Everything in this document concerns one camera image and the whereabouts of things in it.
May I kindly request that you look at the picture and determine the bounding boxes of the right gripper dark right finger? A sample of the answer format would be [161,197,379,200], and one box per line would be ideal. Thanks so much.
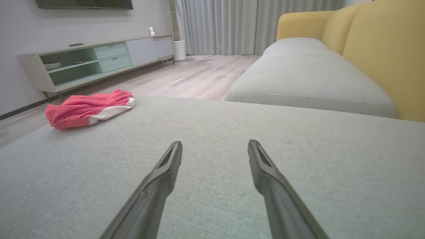
[247,139,330,239]

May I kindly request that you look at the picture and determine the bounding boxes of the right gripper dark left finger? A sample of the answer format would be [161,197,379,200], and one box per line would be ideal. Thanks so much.
[99,141,183,239]

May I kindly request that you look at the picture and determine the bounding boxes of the red shorts with white trim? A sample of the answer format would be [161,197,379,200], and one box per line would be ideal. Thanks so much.
[45,89,135,130]

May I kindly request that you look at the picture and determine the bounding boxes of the large grey sofa ottoman cushion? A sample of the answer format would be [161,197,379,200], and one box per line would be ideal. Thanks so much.
[0,96,425,239]

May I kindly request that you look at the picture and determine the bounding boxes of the grey sofa seat cushion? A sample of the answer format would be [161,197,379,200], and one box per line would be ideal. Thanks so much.
[223,37,398,119]

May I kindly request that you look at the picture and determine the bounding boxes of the long low TV cabinet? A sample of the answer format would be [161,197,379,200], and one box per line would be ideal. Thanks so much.
[18,34,175,100]

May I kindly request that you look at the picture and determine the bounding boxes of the white ribbed cylinder vase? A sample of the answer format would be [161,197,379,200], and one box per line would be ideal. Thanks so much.
[174,40,187,61]

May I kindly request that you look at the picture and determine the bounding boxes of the yellow sofa back cushion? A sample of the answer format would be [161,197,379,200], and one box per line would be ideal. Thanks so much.
[321,3,372,55]
[342,0,425,122]

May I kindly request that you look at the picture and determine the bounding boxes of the grey curtain panel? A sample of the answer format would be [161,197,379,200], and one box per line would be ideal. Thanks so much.
[256,0,346,55]
[176,0,259,56]

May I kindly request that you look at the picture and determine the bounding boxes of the black wall television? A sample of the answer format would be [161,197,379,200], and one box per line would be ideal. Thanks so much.
[36,0,134,10]

